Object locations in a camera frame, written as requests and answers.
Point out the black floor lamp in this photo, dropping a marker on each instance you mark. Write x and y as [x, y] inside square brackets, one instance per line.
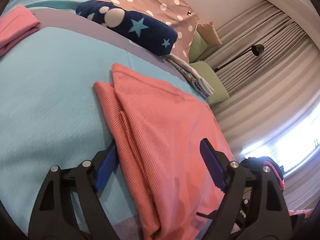
[256, 50]

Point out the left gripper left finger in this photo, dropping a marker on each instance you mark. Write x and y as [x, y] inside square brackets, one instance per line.
[68, 205]

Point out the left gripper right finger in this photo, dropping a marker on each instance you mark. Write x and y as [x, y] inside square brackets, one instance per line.
[253, 206]

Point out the lower green pillow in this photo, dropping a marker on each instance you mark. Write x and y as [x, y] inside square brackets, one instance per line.
[220, 93]

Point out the grey pleated curtain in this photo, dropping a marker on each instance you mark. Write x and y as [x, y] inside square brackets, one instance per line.
[273, 105]

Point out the green pillow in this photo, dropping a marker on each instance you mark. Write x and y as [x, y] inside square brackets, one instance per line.
[220, 93]
[197, 47]

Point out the folded grey patterned clothes stack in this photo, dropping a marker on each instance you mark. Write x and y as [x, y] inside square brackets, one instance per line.
[195, 80]

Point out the upper green pillow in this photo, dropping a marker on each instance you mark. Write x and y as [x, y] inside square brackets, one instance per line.
[197, 47]

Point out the pink long-sleeve bear shirt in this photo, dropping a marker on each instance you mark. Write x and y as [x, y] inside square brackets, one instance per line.
[158, 129]

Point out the dark clothes pile by window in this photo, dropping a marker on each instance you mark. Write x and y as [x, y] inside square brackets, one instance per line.
[254, 163]

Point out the tan pillow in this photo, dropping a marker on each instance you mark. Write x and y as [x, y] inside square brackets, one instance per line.
[208, 33]

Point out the blue grey geometric bedspread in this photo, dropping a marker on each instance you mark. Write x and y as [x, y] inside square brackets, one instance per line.
[50, 114]

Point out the navy star plush blanket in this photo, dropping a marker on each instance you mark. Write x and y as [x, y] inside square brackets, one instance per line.
[146, 31]

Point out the folded pink garment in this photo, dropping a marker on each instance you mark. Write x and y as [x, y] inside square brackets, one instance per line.
[16, 25]

